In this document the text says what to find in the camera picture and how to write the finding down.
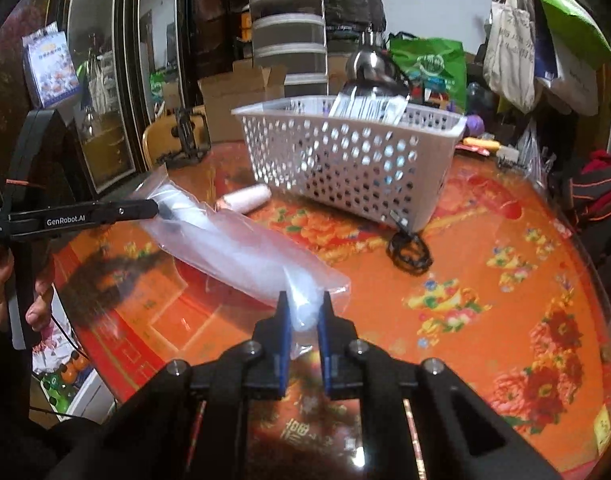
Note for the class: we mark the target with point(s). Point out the white snack bag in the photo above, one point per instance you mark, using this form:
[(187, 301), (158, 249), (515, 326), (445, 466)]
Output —
[(60, 370)]

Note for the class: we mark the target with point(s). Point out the black phone stand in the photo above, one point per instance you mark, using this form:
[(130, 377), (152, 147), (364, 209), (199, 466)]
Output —
[(185, 145)]

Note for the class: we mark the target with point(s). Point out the wooden chair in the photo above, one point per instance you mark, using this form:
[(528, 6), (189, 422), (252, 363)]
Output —
[(155, 142)]

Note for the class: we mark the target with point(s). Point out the purple plastic bag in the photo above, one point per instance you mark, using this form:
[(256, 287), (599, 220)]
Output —
[(473, 125)]

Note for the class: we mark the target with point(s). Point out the clear plastic zip bag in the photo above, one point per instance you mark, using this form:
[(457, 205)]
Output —
[(235, 250)]

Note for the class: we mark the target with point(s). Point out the white thread spool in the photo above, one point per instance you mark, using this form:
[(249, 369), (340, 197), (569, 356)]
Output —
[(248, 197)]

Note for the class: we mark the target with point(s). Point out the red black striped jacket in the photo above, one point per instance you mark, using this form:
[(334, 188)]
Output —
[(600, 195)]

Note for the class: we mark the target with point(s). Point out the yellow orange packet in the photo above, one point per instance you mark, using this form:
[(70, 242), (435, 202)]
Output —
[(480, 144)]

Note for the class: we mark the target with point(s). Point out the stacked grey food containers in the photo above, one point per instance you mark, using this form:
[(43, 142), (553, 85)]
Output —
[(288, 25)]

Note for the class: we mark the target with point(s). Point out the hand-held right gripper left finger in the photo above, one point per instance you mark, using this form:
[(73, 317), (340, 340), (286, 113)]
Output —
[(284, 355)]

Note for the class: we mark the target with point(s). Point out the black fabric bag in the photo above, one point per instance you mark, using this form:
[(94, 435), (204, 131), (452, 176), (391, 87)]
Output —
[(353, 5)]

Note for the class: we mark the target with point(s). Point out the white canvas tote bag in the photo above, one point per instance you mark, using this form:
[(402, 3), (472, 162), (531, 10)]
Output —
[(510, 50)]

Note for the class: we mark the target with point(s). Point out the white paper bag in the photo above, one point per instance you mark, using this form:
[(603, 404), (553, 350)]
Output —
[(578, 80)]

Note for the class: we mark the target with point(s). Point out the lime green bag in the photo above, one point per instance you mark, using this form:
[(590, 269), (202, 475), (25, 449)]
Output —
[(570, 15)]

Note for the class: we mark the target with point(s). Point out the white printed bag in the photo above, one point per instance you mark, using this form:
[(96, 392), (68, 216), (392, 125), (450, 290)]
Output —
[(365, 105)]

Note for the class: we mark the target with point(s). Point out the open cardboard box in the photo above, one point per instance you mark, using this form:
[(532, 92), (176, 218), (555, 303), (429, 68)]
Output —
[(230, 105)]

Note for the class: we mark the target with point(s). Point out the orange box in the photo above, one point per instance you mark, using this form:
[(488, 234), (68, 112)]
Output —
[(246, 25)]

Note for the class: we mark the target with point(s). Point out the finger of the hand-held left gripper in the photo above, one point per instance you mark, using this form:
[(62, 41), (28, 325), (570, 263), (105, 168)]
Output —
[(130, 209)]

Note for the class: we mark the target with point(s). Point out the dark glass door cabinet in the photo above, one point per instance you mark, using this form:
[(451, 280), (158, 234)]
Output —
[(105, 85)]

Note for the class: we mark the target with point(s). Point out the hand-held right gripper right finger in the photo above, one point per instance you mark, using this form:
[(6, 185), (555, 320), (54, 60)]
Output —
[(328, 355)]

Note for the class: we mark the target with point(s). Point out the white perforated plastic basket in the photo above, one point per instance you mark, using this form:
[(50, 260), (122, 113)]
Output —
[(355, 170)]

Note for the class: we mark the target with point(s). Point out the green tote bag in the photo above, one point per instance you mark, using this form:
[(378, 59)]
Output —
[(435, 70)]

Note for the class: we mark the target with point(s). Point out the stainless steel kettle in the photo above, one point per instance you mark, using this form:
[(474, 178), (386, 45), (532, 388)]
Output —
[(370, 65)]

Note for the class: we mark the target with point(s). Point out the person's left forearm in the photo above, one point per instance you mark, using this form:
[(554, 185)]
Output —
[(15, 390)]

